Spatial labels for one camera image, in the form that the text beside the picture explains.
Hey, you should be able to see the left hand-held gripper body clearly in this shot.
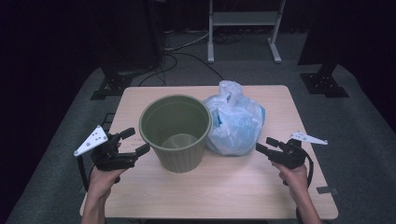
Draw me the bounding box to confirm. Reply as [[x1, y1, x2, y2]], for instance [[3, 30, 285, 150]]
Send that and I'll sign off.
[[73, 124, 138, 172]]

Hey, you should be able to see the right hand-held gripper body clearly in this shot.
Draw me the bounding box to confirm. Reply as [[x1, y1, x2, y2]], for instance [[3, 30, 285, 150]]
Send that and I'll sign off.
[[265, 132, 329, 171]]

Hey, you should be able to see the translucent white trash bag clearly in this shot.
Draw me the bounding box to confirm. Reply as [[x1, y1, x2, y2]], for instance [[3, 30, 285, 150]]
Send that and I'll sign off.
[[202, 79, 266, 157]]

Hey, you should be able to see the green plastic trash bin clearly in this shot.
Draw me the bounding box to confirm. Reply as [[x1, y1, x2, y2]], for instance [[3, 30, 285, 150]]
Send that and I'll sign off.
[[138, 94, 214, 174]]

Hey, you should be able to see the person's left hand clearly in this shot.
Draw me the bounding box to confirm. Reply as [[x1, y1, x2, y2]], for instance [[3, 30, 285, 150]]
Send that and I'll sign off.
[[88, 141, 129, 200]]

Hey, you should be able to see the person's right hand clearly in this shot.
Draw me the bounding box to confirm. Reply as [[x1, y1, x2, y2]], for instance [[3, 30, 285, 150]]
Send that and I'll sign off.
[[272, 161, 310, 200]]

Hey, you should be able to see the grey tape strip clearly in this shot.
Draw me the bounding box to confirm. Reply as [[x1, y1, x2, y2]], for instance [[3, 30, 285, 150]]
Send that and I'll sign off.
[[316, 186, 339, 195]]

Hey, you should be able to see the black stand base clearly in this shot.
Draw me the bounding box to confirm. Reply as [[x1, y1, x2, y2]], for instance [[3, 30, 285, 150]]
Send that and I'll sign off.
[[90, 62, 134, 101], [299, 62, 349, 99]]

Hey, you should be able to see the crumpled blue plastic waste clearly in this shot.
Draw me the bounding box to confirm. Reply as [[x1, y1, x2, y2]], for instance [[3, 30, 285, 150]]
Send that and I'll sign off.
[[211, 105, 266, 147]]

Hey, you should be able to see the white metal stand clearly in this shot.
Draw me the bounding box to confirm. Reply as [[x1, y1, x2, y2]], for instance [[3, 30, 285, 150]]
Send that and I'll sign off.
[[206, 0, 287, 64]]

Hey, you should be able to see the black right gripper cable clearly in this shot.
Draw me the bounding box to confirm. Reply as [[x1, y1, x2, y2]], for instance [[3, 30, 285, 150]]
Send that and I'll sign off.
[[300, 148, 315, 189]]

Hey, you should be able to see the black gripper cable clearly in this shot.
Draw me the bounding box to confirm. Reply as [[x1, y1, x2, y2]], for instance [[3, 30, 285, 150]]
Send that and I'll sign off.
[[300, 148, 315, 189], [77, 154, 94, 191]]

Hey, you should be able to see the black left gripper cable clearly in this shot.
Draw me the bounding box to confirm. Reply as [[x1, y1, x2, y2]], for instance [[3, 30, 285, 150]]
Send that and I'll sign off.
[[77, 154, 94, 191]]

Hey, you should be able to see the black floor cable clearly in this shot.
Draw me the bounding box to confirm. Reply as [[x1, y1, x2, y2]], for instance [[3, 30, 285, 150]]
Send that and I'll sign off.
[[137, 51, 228, 88]]

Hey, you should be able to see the grey floor cable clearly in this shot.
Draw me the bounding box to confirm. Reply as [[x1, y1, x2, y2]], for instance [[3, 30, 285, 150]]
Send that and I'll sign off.
[[163, 29, 211, 52]]

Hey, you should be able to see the black cable bundle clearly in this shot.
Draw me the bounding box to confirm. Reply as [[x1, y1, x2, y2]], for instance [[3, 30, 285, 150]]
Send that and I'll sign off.
[[213, 31, 247, 45]]

